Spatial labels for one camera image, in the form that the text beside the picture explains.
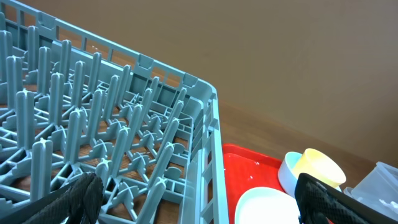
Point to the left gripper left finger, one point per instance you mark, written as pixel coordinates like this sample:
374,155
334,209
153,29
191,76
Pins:
78,202

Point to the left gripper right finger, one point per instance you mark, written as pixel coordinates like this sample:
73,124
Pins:
319,203

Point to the yellow plastic cup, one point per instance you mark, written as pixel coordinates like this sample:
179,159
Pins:
320,166

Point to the clear plastic waste bin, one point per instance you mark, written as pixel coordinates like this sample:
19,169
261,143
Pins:
378,190

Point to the grey plastic dishwasher rack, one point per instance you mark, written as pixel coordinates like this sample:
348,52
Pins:
73,102

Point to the light blue bowl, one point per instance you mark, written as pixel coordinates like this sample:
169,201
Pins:
287,179

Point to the light blue round plate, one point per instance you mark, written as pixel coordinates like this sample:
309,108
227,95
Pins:
264,205

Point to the red plastic serving tray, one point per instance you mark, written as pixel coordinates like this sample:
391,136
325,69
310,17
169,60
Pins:
245,169

